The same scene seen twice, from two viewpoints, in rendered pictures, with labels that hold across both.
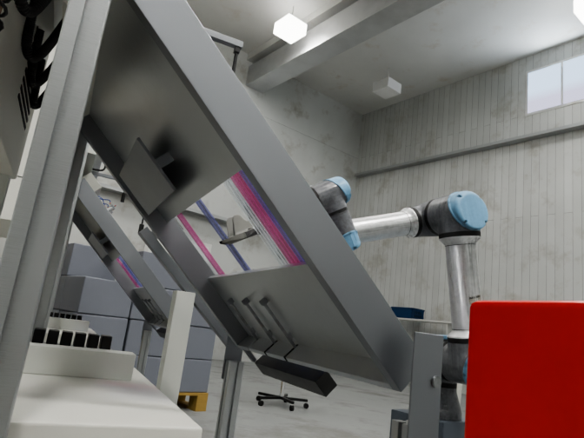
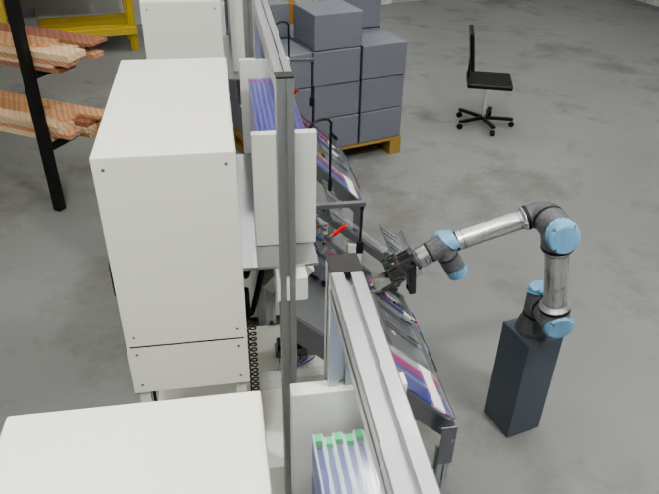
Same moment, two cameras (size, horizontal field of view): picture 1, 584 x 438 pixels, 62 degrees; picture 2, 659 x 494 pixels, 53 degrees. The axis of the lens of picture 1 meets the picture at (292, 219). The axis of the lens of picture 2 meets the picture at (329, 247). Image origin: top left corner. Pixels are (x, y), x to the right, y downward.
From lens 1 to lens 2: 182 cm
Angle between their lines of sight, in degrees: 48
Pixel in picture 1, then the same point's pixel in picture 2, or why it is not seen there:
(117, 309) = (300, 81)
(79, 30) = (288, 377)
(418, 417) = (442, 451)
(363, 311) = (422, 416)
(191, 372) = (381, 121)
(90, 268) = not seen: hidden behind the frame
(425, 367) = (447, 437)
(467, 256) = (557, 266)
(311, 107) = not seen: outside the picture
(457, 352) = (541, 318)
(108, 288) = not seen: hidden behind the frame
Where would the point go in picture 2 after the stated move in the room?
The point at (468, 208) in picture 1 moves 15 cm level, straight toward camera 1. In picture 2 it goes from (560, 240) to (545, 259)
